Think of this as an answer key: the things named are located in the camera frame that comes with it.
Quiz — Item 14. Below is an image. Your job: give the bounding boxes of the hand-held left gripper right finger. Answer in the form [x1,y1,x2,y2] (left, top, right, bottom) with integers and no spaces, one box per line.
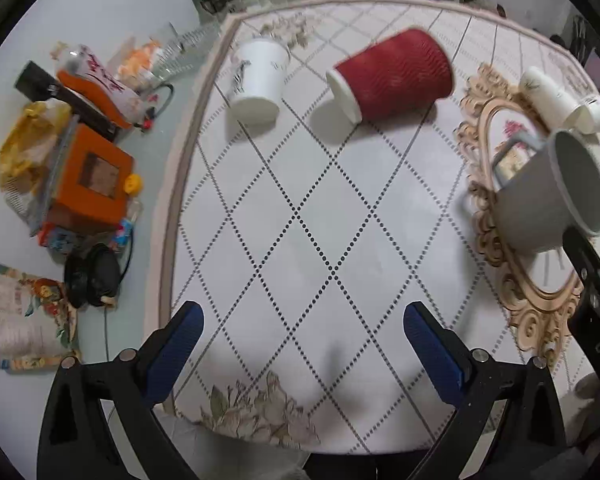
[403,301,572,480]

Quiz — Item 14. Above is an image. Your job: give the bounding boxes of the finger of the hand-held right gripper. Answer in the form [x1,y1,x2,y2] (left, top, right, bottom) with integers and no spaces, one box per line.
[562,227,600,311]

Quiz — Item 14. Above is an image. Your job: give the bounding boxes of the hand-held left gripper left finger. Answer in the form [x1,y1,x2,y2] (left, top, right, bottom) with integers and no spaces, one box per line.
[37,301,204,480]

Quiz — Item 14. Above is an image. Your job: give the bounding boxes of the grey mug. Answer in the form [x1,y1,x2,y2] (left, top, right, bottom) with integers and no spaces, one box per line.
[489,129,600,256]

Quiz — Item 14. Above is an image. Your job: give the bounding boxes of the red ribbed paper cup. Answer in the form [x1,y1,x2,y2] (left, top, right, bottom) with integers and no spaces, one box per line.
[325,27,455,123]

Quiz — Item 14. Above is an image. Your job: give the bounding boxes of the white paper cup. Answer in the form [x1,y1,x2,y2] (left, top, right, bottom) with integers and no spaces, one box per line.
[227,37,292,127]

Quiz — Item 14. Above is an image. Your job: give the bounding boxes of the black round headphones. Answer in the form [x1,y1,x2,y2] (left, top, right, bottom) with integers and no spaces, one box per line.
[64,243,122,309]

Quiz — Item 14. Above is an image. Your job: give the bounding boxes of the small blue label bottle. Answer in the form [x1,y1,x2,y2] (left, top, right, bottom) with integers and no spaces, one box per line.
[110,198,144,252]

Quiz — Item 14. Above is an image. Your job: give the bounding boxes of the colourful flat packet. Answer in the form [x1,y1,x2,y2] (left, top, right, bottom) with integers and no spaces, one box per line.
[39,225,116,257]

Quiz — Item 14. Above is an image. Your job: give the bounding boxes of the printed booklet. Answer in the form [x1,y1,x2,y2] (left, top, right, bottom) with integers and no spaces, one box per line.
[0,259,82,372]

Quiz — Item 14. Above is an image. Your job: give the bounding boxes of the small white bottle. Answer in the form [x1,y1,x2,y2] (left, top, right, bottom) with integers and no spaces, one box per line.
[519,66,600,135]

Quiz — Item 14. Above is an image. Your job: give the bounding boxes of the orange box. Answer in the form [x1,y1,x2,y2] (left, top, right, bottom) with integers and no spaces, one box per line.
[40,125,135,246]

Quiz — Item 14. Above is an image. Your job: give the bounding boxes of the patterned table mat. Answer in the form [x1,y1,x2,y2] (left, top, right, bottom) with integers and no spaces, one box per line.
[157,0,600,456]

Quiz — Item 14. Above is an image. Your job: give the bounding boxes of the yellow plastic bag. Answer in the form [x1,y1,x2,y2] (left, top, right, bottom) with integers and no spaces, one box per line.
[0,101,73,221]

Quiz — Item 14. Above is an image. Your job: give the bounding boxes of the black and orange tool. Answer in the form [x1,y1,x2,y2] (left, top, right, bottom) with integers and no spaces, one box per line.
[15,61,131,141]

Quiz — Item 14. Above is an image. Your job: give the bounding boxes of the white orange snack packet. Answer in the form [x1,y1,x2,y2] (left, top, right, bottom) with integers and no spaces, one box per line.
[55,44,146,121]

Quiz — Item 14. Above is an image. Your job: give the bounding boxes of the clear plastic container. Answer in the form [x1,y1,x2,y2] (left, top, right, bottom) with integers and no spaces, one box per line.
[150,22,221,82]

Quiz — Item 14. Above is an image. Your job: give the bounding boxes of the black cable with red plug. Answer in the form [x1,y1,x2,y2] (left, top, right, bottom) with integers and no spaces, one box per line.
[134,82,176,132]

